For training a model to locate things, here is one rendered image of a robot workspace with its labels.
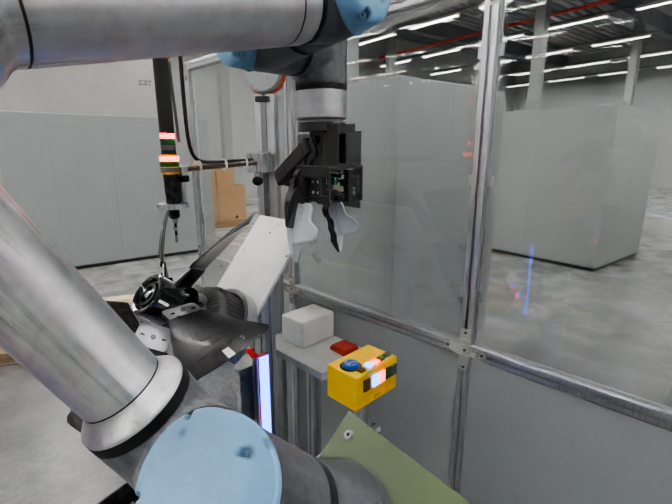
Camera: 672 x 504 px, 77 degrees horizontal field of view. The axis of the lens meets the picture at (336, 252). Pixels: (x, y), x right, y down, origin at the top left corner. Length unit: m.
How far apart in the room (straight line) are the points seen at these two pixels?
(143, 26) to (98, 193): 6.29
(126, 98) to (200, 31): 13.19
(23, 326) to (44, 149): 6.14
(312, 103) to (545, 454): 1.18
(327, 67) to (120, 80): 13.02
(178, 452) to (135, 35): 0.33
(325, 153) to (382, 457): 0.41
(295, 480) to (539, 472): 1.14
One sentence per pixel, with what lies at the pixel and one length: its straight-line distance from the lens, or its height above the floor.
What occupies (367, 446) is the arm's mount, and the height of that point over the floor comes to 1.23.
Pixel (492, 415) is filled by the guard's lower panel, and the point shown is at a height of 0.80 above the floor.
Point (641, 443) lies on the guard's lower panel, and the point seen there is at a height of 0.90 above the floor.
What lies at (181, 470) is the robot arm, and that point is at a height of 1.33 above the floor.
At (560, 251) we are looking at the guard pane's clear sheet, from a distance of 1.24.
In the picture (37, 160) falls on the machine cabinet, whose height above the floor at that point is 1.47.
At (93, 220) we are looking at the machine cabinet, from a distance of 6.65.
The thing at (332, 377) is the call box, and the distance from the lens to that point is 1.09.
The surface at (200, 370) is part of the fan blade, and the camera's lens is 0.96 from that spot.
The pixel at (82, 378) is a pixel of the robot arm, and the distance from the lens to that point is 0.45.
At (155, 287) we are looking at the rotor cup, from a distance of 1.20.
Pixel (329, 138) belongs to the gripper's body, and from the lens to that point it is 0.61.
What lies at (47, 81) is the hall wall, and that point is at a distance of 13.33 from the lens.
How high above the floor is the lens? 1.59
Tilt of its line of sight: 14 degrees down
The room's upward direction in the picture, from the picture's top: straight up
